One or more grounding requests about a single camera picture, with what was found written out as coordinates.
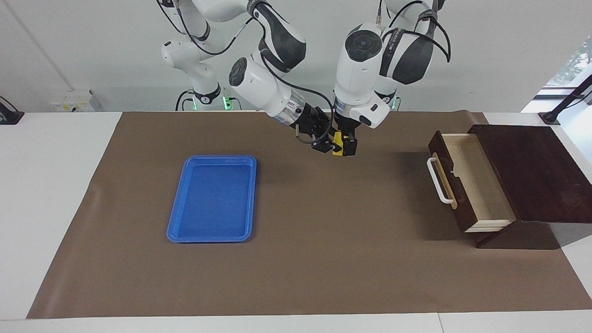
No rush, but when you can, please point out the white drawer handle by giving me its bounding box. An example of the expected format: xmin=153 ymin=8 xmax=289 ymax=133
xmin=426 ymin=157 xmax=455 ymax=204

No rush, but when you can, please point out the dark wooden drawer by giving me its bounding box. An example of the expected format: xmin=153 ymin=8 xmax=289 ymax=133
xmin=426 ymin=130 xmax=518 ymax=233

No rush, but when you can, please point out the brown table mat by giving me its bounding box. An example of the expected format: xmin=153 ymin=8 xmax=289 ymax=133
xmin=26 ymin=110 xmax=592 ymax=320

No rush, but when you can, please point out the blue plastic tray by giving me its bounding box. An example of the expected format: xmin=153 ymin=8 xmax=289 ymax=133
xmin=166 ymin=155 xmax=257 ymax=244

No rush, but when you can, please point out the dark wooden cabinet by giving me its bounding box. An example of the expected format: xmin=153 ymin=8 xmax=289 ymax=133
xmin=467 ymin=124 xmax=592 ymax=249

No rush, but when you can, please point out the black angled stand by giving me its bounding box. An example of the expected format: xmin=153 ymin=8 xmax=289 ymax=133
xmin=539 ymin=74 xmax=592 ymax=125

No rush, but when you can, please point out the black table clamp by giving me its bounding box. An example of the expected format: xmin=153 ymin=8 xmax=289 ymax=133
xmin=0 ymin=96 xmax=25 ymax=125

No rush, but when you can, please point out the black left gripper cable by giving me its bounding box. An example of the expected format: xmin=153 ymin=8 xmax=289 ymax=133
xmin=377 ymin=0 xmax=452 ymax=63

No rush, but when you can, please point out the black right arm base cable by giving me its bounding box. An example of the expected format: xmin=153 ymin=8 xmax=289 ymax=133
xmin=175 ymin=89 xmax=194 ymax=111

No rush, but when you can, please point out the white wall socket box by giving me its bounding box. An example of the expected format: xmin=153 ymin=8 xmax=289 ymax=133
xmin=50 ymin=90 xmax=103 ymax=113

